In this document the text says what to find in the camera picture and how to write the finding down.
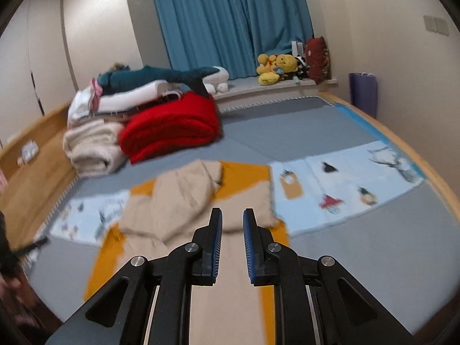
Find wooden bed frame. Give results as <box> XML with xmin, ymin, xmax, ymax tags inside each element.
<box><xmin>0</xmin><ymin>91</ymin><xmax>460</xmax><ymax>245</ymax></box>

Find black and white striped plush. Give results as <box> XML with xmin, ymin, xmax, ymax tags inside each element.
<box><xmin>295</xmin><ymin>57</ymin><xmax>310</xmax><ymax>80</ymax></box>

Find purple bag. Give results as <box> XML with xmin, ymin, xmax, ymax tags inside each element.
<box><xmin>348</xmin><ymin>72</ymin><xmax>378</xmax><ymax>118</ymax></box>

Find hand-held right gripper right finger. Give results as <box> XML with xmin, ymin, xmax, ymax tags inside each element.
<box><xmin>242</xmin><ymin>208</ymin><xmax>419</xmax><ymax>345</ymax></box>

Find folded white quilt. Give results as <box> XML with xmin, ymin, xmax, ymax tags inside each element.
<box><xmin>97</xmin><ymin>79</ymin><xmax>180</xmax><ymax>114</ymax></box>

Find grey bed sheet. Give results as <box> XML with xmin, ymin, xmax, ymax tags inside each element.
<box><xmin>22</xmin><ymin>95</ymin><xmax>460</xmax><ymax>335</ymax></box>

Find beige and mustard hooded jacket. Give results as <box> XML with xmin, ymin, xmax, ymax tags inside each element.
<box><xmin>83</xmin><ymin>160</ymin><xmax>291</xmax><ymax>345</ymax></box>

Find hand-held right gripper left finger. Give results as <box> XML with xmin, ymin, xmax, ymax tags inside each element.
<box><xmin>45</xmin><ymin>207</ymin><xmax>223</xmax><ymax>345</ymax></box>

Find yellow bear plush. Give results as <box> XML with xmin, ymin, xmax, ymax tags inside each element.
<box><xmin>275</xmin><ymin>54</ymin><xmax>300</xmax><ymax>80</ymax></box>

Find dark red cushion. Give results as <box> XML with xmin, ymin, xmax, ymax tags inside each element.
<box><xmin>305</xmin><ymin>36</ymin><xmax>331</xmax><ymax>85</ymax></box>

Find white and pink cloth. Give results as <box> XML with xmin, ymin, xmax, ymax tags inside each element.
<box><xmin>68</xmin><ymin>77</ymin><xmax>105</xmax><ymax>128</ymax></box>

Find white wardrobe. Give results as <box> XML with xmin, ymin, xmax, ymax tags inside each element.
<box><xmin>0</xmin><ymin>0</ymin><xmax>76</xmax><ymax>148</ymax></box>

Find white plush toy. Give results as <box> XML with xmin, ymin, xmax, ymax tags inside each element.
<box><xmin>205</xmin><ymin>68</ymin><xmax>230</xmax><ymax>96</ymax></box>

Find dark teal shark plush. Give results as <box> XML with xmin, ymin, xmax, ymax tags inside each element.
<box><xmin>98</xmin><ymin>64</ymin><xmax>223</xmax><ymax>98</ymax></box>

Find light blue printed cloth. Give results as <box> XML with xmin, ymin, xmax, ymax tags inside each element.
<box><xmin>48</xmin><ymin>140</ymin><xmax>425</xmax><ymax>247</ymax></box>

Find yellow duck plush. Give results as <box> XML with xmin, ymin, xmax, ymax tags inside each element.
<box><xmin>256</xmin><ymin>54</ymin><xmax>281</xmax><ymax>86</ymax></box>

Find blue curtain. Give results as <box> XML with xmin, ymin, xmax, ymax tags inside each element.
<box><xmin>149</xmin><ymin>0</ymin><xmax>315</xmax><ymax>80</ymax></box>

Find folded red quilt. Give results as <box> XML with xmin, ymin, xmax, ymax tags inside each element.
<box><xmin>118</xmin><ymin>91</ymin><xmax>221</xmax><ymax>165</ymax></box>

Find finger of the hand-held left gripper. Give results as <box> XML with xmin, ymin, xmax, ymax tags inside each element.
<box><xmin>11</xmin><ymin>236</ymin><xmax>49</xmax><ymax>257</ymax></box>

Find folded cream fluffy blanket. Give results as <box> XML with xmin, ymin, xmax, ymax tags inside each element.
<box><xmin>63</xmin><ymin>120</ymin><xmax>128</xmax><ymax>177</ymax></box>

